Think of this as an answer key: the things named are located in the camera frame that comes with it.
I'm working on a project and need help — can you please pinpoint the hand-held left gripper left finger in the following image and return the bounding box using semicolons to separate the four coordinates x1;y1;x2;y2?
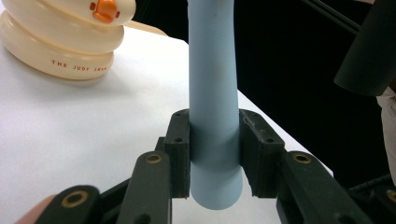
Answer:
163;108;191;200

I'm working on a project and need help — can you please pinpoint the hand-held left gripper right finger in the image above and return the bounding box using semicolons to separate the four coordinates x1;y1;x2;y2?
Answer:
238;108;286;199

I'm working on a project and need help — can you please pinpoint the white table cover board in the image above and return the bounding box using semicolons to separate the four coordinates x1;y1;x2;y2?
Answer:
0;6;334;224

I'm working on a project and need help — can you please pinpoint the black metal stand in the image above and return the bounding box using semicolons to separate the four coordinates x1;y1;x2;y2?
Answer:
301;0;362;35

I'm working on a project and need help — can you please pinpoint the wooden table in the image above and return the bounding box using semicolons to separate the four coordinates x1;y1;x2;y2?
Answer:
124;20;169;37

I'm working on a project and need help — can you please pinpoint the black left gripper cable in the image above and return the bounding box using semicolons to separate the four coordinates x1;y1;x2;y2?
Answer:
348;174;393;192

